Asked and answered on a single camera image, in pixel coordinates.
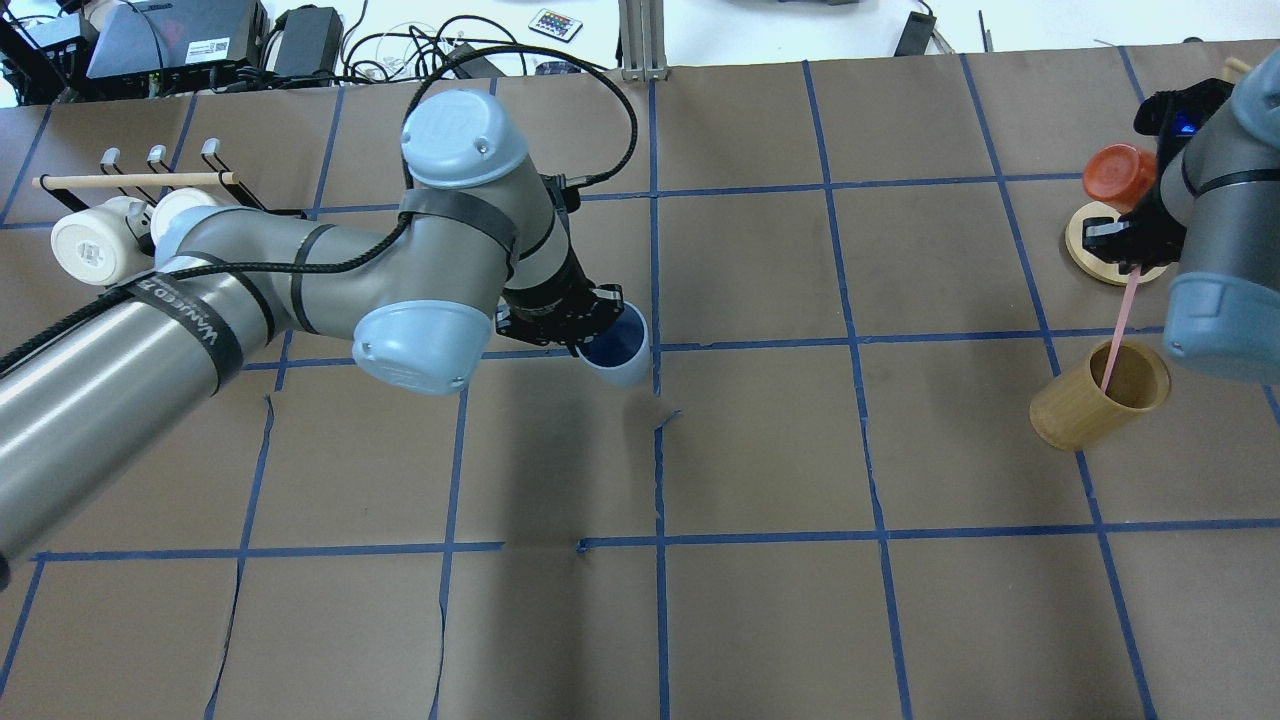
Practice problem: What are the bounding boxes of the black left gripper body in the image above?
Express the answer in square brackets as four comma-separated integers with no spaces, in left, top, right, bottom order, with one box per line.
[495,272,625,351]

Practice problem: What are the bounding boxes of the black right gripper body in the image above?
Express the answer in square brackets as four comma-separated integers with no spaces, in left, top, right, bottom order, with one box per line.
[1082,206,1187,273]

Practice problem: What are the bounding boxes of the light blue plastic cup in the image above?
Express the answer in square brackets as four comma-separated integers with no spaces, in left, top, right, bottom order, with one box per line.
[579,301,652,388]

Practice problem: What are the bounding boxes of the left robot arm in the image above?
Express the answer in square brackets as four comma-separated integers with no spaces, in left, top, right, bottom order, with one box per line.
[1,88,634,584]

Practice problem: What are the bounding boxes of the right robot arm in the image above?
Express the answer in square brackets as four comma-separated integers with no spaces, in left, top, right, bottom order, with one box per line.
[1082,53,1279,386]

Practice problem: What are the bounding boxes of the wooden cup tree stand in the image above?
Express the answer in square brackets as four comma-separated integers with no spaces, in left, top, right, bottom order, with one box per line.
[1066,56,1253,284]

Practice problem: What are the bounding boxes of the orange cup on stand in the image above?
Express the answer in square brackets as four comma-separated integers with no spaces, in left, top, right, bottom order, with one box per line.
[1082,143,1158,211]

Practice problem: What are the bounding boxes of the bamboo cylinder holder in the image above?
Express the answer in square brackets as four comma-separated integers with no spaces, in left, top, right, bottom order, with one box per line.
[1029,340,1172,452]

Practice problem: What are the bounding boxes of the black power adapter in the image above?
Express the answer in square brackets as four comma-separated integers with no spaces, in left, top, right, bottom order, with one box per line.
[439,41,506,79]

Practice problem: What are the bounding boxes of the small remote control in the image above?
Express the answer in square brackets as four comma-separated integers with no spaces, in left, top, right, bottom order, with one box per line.
[527,8,584,44]

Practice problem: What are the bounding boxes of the black power brick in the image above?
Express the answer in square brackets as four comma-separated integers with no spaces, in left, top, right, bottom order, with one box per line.
[270,5,343,77]

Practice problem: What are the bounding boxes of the white mug inner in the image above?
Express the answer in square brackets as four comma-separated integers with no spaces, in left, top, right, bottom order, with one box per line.
[150,187,232,252]

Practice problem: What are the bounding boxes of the white mug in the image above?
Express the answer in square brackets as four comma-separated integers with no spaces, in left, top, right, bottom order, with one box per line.
[150,187,232,252]
[50,196,155,287]

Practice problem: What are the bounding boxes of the black electronics box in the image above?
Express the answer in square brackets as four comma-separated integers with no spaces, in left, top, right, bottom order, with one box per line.
[86,1,268,99]

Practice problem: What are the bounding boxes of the white mug outer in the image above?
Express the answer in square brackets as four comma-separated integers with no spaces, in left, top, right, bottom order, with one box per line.
[50,196,155,287]

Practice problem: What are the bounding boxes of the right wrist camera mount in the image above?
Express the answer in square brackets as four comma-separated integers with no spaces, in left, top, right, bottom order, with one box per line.
[1133,78,1235,152]

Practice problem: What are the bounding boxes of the black cables bundle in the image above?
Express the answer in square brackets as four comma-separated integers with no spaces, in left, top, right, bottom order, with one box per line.
[335,15,531,83]

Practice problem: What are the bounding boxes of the aluminium frame post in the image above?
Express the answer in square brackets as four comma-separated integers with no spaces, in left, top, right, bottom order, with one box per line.
[618,0,669,82]

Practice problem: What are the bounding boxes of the black wire mug rack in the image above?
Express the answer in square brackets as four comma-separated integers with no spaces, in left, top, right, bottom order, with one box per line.
[29,138,308,219]

